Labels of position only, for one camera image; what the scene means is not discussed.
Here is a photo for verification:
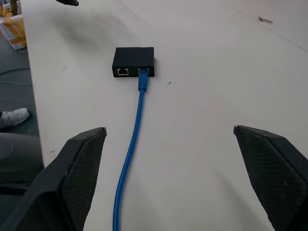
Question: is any black ethernet coupler box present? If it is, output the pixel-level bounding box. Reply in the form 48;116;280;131
112;47;156;78

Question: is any white box with yellow tape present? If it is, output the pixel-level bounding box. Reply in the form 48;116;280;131
0;0;27;50

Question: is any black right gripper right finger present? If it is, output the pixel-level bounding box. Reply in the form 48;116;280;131
233;125;308;231

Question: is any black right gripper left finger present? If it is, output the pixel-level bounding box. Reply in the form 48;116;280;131
0;127;107;231

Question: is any grey sneaker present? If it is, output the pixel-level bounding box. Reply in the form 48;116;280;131
0;108;31;131

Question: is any blue Ethernet cable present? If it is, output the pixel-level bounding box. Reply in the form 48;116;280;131
112;68;149;231

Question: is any black left robot gripper tip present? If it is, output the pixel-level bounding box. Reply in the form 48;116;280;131
55;0;79;7

